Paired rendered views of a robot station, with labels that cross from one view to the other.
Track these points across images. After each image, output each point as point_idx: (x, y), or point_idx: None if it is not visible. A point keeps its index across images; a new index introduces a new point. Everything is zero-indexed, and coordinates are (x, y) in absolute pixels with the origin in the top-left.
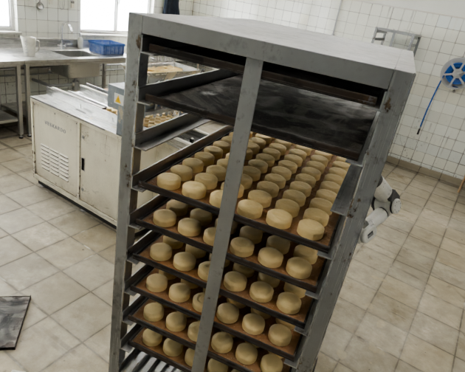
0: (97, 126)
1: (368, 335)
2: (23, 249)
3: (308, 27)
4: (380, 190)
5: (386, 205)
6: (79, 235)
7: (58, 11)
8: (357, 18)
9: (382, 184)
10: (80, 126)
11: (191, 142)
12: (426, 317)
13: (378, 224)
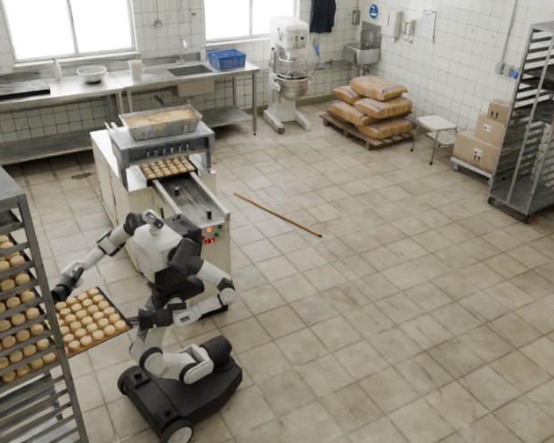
0: (112, 169)
1: (293, 424)
2: (54, 272)
3: (482, 16)
4: (201, 278)
5: (219, 293)
6: (104, 265)
7: (179, 25)
8: (542, 2)
9: (200, 272)
10: (108, 166)
11: (175, 192)
12: (389, 426)
13: (206, 310)
